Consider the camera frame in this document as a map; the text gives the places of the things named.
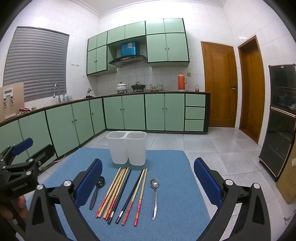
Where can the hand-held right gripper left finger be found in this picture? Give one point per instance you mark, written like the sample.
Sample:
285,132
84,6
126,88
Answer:
89,183

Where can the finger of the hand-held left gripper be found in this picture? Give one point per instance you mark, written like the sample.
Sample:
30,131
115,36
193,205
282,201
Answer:
22,146
46,151

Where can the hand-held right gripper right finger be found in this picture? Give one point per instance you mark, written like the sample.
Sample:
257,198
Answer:
207,183

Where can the black spoon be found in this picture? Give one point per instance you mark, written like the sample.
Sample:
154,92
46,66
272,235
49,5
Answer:
100,181

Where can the wooden chopstick orange end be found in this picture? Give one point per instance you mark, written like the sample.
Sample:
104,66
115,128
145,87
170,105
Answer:
112,192
107,194

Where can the wooden chopstick red patterned end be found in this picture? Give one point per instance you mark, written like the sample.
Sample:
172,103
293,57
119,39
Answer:
117,197
116,192

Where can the black chopstick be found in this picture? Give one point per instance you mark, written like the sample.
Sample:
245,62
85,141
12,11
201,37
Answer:
119,197
130,197

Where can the metal spoon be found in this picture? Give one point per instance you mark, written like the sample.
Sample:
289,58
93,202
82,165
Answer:
154,183

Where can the white double utensil holder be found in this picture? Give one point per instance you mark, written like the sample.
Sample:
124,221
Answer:
136,150

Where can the person's left hand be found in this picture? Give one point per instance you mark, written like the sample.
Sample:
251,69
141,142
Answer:
20,207

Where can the blue table mat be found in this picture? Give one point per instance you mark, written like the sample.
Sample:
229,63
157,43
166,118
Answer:
171,185

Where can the wooden board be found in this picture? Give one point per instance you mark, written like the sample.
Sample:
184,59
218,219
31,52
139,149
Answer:
18,102

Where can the bottles by sink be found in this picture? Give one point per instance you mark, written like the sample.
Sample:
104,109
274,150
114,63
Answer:
67,97

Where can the metal faucet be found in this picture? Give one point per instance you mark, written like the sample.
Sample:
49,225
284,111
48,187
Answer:
57,92

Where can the metal kettle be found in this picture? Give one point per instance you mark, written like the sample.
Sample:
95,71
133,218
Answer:
89,92

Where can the cardboard box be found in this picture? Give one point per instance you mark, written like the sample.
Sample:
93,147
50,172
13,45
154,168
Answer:
289,183

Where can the green kitchen base cabinets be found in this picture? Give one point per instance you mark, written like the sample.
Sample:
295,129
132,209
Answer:
134,113

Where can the grey window blind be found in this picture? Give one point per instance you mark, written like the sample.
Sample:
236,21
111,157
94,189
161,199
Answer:
34,62

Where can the black folding rack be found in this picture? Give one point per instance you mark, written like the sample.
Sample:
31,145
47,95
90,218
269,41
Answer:
279,120

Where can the white cooking pot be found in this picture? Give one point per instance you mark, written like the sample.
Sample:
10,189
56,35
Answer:
121,87

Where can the plain wooden door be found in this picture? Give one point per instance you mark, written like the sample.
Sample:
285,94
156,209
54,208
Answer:
252,92

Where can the orange thermos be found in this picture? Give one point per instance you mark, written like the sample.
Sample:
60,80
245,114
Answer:
181,82

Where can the glass container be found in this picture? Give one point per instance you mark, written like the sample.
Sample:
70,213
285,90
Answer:
159,87

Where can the range hood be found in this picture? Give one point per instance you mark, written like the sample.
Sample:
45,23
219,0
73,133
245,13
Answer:
128,59

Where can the green wall cabinets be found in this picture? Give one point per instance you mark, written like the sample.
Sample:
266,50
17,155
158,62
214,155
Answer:
166,48

